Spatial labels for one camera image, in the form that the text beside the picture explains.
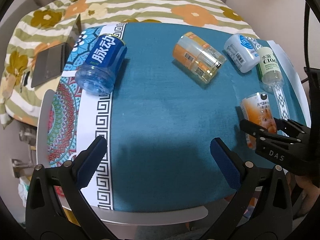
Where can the floral striped quilt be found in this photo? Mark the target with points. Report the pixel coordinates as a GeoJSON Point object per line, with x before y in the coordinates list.
{"type": "Point", "coordinates": [61, 21]}

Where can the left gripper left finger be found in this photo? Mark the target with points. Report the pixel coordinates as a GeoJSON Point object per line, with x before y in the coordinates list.
{"type": "Point", "coordinates": [44, 215]}

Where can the blue label bottle cup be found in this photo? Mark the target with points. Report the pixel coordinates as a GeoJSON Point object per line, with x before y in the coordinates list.
{"type": "Point", "coordinates": [98, 73]}

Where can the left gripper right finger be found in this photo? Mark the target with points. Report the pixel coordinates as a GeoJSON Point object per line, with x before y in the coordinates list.
{"type": "Point", "coordinates": [261, 207]}

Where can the green C100 label cup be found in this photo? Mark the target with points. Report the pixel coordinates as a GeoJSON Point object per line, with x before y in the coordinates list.
{"type": "Point", "coordinates": [269, 69]}

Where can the white blue label cup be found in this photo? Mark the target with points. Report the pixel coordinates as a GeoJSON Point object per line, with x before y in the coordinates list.
{"type": "Point", "coordinates": [241, 52]}

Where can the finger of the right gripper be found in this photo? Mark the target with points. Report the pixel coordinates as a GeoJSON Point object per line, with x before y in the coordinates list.
{"type": "Point", "coordinates": [293, 129]}
{"type": "Point", "coordinates": [256, 135]}

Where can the black laptop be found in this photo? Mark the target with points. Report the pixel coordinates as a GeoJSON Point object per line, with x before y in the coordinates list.
{"type": "Point", "coordinates": [50, 63]}

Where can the teal patterned tablecloth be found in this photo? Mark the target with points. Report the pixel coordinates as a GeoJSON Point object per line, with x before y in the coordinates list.
{"type": "Point", "coordinates": [159, 122]}

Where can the yellow orange label cup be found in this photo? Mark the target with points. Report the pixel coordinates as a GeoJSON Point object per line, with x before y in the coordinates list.
{"type": "Point", "coordinates": [198, 56]}

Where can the orange cat label cup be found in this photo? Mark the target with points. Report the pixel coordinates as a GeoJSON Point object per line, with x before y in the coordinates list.
{"type": "Point", "coordinates": [256, 108]}

